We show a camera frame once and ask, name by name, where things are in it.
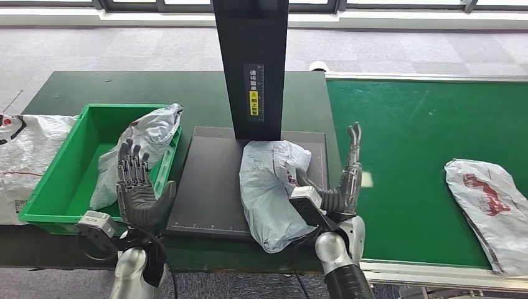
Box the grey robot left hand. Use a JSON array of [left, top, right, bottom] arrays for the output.
[[115, 137, 178, 232]]

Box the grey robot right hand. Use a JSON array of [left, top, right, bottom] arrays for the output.
[[295, 121, 364, 216]]

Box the grey parcel bag red print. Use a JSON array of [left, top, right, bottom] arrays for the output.
[[444, 158, 528, 277], [239, 139, 321, 255], [89, 103, 184, 211]]

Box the black inbound scanner machine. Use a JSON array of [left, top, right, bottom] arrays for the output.
[[166, 0, 331, 242]]

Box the green conveyor belt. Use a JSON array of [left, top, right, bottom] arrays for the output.
[[326, 78, 528, 269]]

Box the green plastic crate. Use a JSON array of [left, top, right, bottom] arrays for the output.
[[18, 103, 182, 236]]

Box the white woven sack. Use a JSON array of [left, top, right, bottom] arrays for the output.
[[0, 114, 79, 225]]

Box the yellow black label sticker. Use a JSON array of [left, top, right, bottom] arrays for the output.
[[242, 62, 265, 123]]

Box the white window sill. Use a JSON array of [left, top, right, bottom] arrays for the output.
[[0, 6, 528, 32]]

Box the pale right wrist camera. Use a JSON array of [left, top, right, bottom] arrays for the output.
[[288, 186, 335, 232]]

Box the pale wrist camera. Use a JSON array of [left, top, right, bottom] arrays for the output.
[[288, 186, 335, 232], [76, 210, 118, 252]]

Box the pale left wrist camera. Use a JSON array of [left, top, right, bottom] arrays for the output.
[[76, 210, 118, 252]]

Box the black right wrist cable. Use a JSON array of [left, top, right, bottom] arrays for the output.
[[288, 235, 314, 299]]

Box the aluminium conveyor frame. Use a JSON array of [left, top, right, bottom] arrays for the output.
[[323, 72, 528, 299]]

